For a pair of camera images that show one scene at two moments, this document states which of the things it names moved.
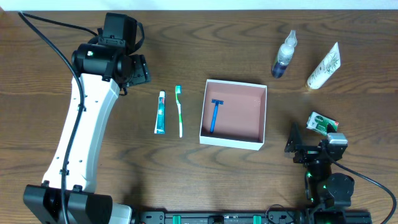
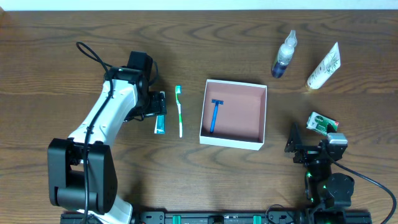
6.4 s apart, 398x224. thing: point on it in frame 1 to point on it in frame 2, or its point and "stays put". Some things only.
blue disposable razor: (212, 122) stays put
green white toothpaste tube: (160, 125) stays put
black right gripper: (310, 150) stays put
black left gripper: (140, 72) to (158, 104)
